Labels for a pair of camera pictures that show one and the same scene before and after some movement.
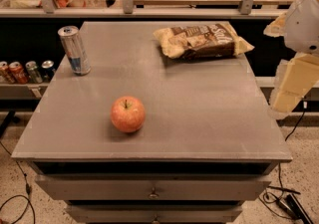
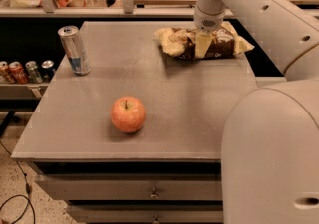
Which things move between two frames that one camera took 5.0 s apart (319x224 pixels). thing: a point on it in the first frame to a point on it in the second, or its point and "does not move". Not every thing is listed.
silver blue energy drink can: (75, 47) does not move
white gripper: (303, 30) to (208, 21)
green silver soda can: (34, 75) does not move
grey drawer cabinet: (209, 139) does not move
